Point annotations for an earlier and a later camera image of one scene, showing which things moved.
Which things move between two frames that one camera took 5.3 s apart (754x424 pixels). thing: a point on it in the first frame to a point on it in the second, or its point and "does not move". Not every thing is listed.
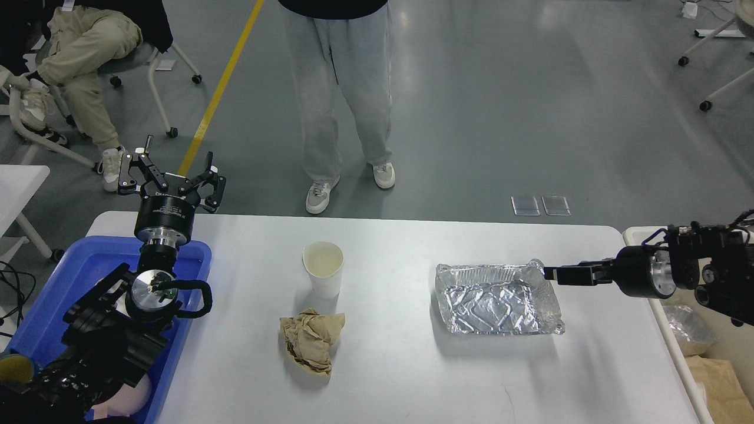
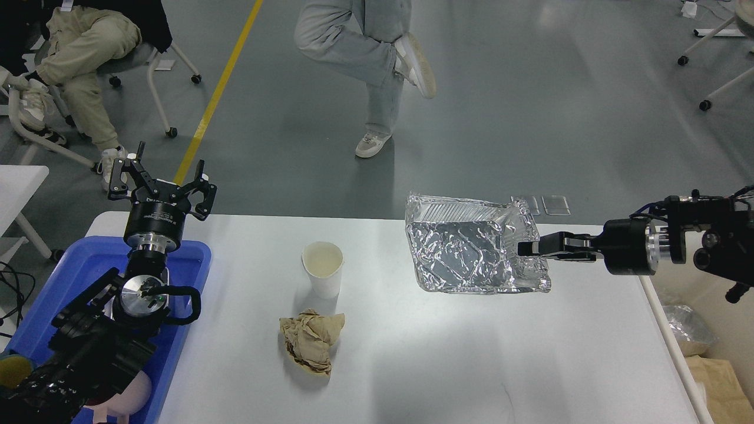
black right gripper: x=635 y=274 to x=630 y=247
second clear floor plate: x=555 y=205 does not move
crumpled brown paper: x=308 y=335 does not move
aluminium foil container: x=498 y=300 to x=461 y=246
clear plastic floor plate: x=525 y=206 does not move
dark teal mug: x=16 y=368 does not move
